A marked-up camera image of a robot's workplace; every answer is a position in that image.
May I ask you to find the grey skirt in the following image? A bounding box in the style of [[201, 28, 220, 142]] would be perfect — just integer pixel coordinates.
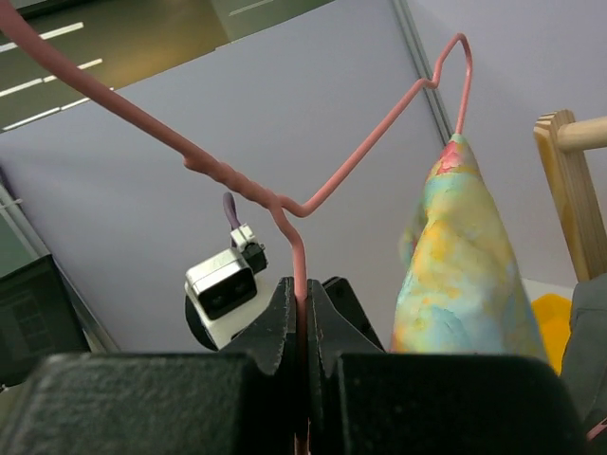
[[561, 275, 607, 431]]

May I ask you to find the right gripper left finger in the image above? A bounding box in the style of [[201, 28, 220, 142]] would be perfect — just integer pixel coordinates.
[[218, 277, 297, 375]]

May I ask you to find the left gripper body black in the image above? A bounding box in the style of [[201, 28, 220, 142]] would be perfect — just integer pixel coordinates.
[[322, 276, 384, 351]]

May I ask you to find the pink hanger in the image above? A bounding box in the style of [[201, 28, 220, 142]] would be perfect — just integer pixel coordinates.
[[0, 0, 474, 455]]

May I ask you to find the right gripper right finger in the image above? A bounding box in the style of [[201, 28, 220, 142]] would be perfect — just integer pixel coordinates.
[[307, 280, 385, 378]]

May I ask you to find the pastel tie-dye skirt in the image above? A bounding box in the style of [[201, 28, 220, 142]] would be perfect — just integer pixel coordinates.
[[391, 134, 547, 360]]

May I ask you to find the black monitor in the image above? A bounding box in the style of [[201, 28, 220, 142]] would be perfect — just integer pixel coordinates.
[[0, 255, 90, 387]]

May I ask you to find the yellow plastic tray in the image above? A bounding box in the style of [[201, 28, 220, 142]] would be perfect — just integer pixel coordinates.
[[531, 294, 572, 375]]

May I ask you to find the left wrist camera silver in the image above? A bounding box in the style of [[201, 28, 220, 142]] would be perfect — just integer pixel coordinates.
[[184, 219, 270, 352]]

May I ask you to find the wooden clothes rack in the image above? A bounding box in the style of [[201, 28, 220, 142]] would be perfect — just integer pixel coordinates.
[[533, 109, 606, 282]]

